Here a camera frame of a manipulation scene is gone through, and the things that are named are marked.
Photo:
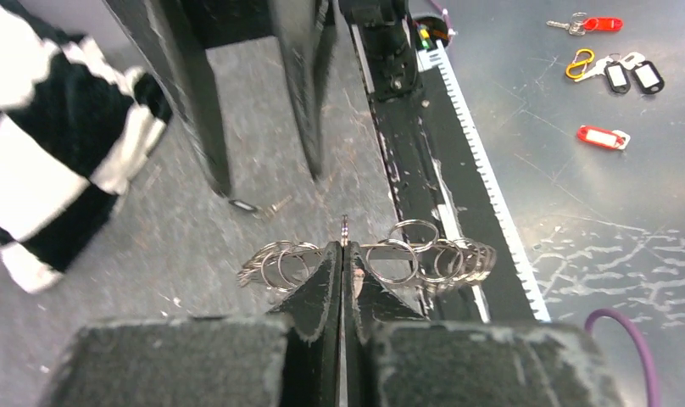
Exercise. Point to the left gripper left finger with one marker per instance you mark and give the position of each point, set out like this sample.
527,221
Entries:
287,356

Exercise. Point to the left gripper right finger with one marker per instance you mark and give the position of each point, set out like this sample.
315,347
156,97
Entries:
395,357

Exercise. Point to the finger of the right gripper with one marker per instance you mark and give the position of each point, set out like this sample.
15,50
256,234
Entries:
174,36
306,33

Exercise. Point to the metal disc with key rings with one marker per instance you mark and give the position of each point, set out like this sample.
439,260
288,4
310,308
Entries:
414,254

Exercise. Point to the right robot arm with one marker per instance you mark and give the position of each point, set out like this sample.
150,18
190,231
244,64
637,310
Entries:
384,29

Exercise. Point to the black and white checkered pillow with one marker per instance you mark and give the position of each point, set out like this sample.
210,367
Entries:
74,133

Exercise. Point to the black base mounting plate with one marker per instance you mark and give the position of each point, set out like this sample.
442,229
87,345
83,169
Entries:
406,149

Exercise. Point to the key with red tag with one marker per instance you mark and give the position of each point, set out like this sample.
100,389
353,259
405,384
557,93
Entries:
580,24

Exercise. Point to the yellow carabiner with key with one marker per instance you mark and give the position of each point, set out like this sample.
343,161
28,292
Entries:
585,65

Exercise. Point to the black key tag left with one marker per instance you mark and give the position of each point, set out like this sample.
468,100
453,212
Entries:
616,75

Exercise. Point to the black key tag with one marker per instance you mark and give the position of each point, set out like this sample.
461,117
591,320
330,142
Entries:
644,72
616,75

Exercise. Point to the red key tag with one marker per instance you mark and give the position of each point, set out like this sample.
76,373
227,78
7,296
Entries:
599,137

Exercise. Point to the black key tag right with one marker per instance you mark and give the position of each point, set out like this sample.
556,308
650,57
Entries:
644,72

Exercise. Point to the white slotted cable duct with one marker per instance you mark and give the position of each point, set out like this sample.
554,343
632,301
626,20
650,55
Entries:
475,203

